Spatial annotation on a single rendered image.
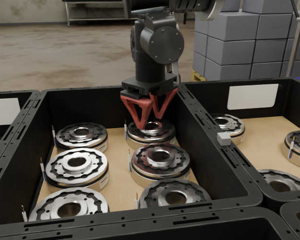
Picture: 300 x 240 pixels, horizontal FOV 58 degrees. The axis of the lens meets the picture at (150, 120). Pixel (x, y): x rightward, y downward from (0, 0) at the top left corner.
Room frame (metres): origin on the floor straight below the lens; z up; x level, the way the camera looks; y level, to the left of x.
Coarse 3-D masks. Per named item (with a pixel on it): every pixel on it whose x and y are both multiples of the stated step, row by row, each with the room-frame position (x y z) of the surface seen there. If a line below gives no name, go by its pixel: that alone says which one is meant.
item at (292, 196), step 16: (224, 80) 0.62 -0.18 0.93; (240, 80) 0.62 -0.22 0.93; (256, 80) 0.62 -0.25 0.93; (272, 80) 0.63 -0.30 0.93; (288, 80) 0.63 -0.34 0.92; (192, 96) 0.51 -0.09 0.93; (240, 160) 0.28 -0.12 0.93; (256, 176) 0.25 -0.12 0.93; (272, 192) 0.23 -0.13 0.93; (288, 192) 0.23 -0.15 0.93; (272, 208) 0.21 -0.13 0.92
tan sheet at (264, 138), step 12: (252, 120) 0.60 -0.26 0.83; (264, 120) 0.60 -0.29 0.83; (276, 120) 0.60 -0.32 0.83; (288, 120) 0.60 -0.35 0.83; (252, 132) 0.54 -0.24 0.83; (264, 132) 0.54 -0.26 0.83; (276, 132) 0.54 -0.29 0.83; (288, 132) 0.54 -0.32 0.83; (240, 144) 0.49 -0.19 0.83; (252, 144) 0.49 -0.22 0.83; (264, 144) 0.49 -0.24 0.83; (276, 144) 0.49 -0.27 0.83; (252, 156) 0.44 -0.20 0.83; (264, 156) 0.44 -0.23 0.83; (276, 156) 0.44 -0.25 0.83; (264, 168) 0.41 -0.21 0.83; (276, 168) 0.41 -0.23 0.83; (288, 168) 0.41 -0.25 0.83
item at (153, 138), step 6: (156, 120) 0.54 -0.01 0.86; (162, 120) 0.54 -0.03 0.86; (132, 126) 0.52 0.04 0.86; (168, 126) 0.52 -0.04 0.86; (174, 126) 0.51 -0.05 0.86; (132, 132) 0.48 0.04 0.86; (138, 132) 0.48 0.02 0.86; (144, 132) 0.48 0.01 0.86; (156, 132) 0.48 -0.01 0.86; (162, 132) 0.48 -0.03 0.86; (168, 132) 0.49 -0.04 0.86; (174, 132) 0.49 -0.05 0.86; (138, 138) 0.46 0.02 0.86; (144, 138) 0.46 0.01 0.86; (150, 138) 0.46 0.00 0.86; (156, 138) 0.46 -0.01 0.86; (162, 138) 0.46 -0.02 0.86; (168, 138) 0.47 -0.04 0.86
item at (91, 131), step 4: (76, 128) 0.49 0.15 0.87; (80, 128) 0.50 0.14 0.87; (84, 128) 0.50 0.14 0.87; (88, 128) 0.49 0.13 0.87; (92, 128) 0.49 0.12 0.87; (72, 132) 0.47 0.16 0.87; (88, 132) 0.47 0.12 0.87; (92, 132) 0.48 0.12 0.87; (72, 136) 0.46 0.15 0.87; (76, 136) 0.46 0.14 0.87; (80, 136) 0.46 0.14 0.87; (84, 136) 0.46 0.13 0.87; (88, 136) 0.46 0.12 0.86
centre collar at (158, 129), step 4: (148, 120) 0.53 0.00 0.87; (152, 120) 0.53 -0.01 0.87; (148, 124) 0.52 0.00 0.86; (152, 124) 0.52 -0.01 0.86; (156, 124) 0.52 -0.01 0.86; (160, 124) 0.51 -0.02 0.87; (144, 128) 0.49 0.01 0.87; (156, 128) 0.49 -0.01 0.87; (160, 128) 0.49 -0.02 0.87; (148, 132) 0.48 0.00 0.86; (152, 132) 0.48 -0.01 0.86
